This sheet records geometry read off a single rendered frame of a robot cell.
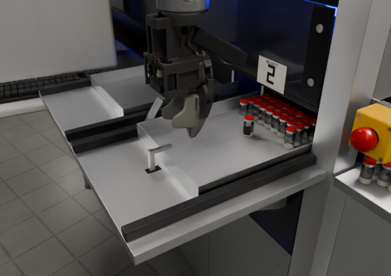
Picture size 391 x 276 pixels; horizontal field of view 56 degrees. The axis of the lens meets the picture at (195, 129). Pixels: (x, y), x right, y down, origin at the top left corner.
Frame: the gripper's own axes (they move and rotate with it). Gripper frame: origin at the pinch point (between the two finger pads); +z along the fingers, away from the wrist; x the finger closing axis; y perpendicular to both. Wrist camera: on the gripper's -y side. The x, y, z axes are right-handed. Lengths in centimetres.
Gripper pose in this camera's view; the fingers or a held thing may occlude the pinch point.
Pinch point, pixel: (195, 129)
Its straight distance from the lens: 63.1
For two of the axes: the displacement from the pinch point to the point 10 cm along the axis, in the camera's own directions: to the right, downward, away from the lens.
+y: -8.6, 2.5, -4.5
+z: 0.0, 8.7, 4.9
